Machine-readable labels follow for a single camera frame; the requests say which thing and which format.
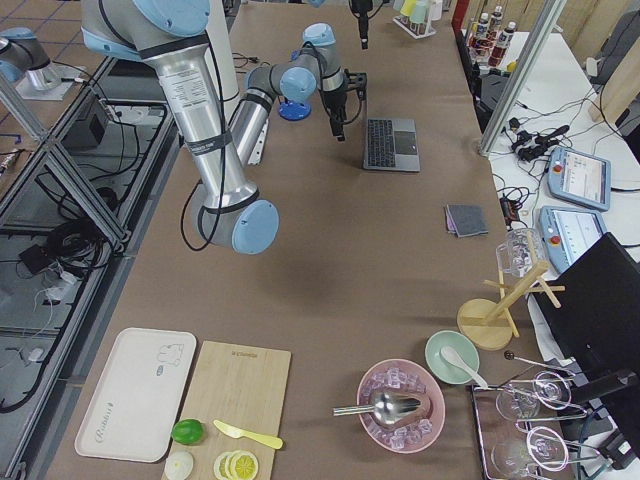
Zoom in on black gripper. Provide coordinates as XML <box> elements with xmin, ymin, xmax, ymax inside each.
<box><xmin>321</xmin><ymin>88</ymin><xmax>347</xmax><ymax>142</ymax></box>
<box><xmin>349</xmin><ymin>0</ymin><xmax>373</xmax><ymax>49</ymax></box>

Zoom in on grey laptop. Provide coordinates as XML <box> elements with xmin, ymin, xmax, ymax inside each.
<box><xmin>362</xmin><ymin>81</ymin><xmax>421</xmax><ymax>173</ymax></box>

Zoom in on blue desk lamp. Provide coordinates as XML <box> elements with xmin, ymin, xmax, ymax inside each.
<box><xmin>278</xmin><ymin>98</ymin><xmax>312</xmax><ymax>122</ymax></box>

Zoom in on cup rack with cups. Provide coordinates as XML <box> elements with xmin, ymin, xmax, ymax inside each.
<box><xmin>393</xmin><ymin>0</ymin><xmax>443</xmax><ymax>40</ymax></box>

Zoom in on bottles on side table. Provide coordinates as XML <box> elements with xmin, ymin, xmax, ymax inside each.
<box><xmin>466</xmin><ymin>3</ymin><xmax>517</xmax><ymax>68</ymax></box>

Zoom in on grey cloth coaster stack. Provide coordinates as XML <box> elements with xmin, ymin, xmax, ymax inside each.
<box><xmin>444</xmin><ymin>204</ymin><xmax>489</xmax><ymax>238</ymax></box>

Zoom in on clear glass mug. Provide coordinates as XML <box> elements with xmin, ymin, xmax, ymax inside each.
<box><xmin>496</xmin><ymin>228</ymin><xmax>547</xmax><ymax>278</ymax></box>

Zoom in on upper blue teach pendant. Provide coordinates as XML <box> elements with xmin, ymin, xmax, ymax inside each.
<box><xmin>547</xmin><ymin>146</ymin><xmax>612</xmax><ymax>212</ymax></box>

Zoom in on blue teach pendant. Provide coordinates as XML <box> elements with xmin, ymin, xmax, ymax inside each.
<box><xmin>547</xmin><ymin>146</ymin><xmax>612</xmax><ymax>212</ymax></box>
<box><xmin>539</xmin><ymin>206</ymin><xmax>607</xmax><ymax>273</ymax></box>

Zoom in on wooden mug tree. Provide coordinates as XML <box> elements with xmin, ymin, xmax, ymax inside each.
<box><xmin>457</xmin><ymin>260</ymin><xmax>566</xmax><ymax>351</ymax></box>

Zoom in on green ceramic bowl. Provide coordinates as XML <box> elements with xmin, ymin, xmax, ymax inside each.
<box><xmin>424</xmin><ymin>330</ymin><xmax>481</xmax><ymax>386</ymax></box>

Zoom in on lower blue teach pendant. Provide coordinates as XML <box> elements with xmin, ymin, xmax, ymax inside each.
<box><xmin>539</xmin><ymin>206</ymin><xmax>607</xmax><ymax>273</ymax></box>

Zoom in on white ceramic spoon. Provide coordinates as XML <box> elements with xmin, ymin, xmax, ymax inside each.
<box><xmin>440</xmin><ymin>346</ymin><xmax>489</xmax><ymax>390</ymax></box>

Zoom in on pink bowl with ice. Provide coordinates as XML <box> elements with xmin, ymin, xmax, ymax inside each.
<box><xmin>357</xmin><ymin>359</ymin><xmax>445</xmax><ymax>454</ymax></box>

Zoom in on wooden cutting board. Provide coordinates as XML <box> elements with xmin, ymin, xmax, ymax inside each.
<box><xmin>170</xmin><ymin>341</ymin><xmax>291</xmax><ymax>480</ymax></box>

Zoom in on metal ice scoop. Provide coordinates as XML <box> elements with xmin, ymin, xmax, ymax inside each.
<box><xmin>332</xmin><ymin>389</ymin><xmax>431</xmax><ymax>429</ymax></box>

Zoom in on yellow plastic knife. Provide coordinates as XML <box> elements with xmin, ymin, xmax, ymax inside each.
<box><xmin>213</xmin><ymin>419</ymin><xmax>284</xmax><ymax>450</ymax></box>

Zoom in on black monitor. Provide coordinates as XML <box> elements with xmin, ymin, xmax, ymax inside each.
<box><xmin>535</xmin><ymin>233</ymin><xmax>639</xmax><ymax>445</ymax></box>

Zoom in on green lime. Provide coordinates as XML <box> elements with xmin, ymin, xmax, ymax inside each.
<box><xmin>171</xmin><ymin>419</ymin><xmax>204</xmax><ymax>445</ymax></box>

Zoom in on upper wine glass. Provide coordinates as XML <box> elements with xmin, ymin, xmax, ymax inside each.
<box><xmin>495</xmin><ymin>371</ymin><xmax>571</xmax><ymax>421</ymax></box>

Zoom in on wine glass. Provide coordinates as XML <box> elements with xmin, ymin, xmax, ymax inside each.
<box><xmin>495</xmin><ymin>371</ymin><xmax>571</xmax><ymax>421</ymax></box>
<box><xmin>490</xmin><ymin>426</ymin><xmax>569</xmax><ymax>479</ymax></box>

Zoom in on lemon slices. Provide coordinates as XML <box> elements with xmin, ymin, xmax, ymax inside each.
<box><xmin>213</xmin><ymin>450</ymin><xmax>259</xmax><ymax>480</ymax></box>

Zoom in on white plastic tray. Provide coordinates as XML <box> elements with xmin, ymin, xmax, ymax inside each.
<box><xmin>74</xmin><ymin>327</ymin><xmax>197</xmax><ymax>463</ymax></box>

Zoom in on white onion half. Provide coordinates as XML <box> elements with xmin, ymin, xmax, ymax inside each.
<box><xmin>164</xmin><ymin>451</ymin><xmax>194</xmax><ymax>480</ymax></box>

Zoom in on lower wine glass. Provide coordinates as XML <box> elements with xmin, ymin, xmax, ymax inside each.
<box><xmin>490</xmin><ymin>426</ymin><xmax>569</xmax><ymax>479</ymax></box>

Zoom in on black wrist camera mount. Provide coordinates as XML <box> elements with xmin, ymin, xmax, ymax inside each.
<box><xmin>345</xmin><ymin>70</ymin><xmax>367</xmax><ymax>101</ymax></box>

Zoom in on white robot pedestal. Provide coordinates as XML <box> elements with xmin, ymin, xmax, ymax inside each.
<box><xmin>205</xmin><ymin>0</ymin><xmax>269</xmax><ymax>165</ymax></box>

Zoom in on aluminium frame post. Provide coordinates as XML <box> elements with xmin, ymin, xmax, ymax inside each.
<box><xmin>478</xmin><ymin>0</ymin><xmax>567</xmax><ymax>158</ymax></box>

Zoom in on black wire glass rack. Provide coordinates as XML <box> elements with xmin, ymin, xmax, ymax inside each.
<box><xmin>471</xmin><ymin>350</ymin><xmax>604</xmax><ymax>479</ymax></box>

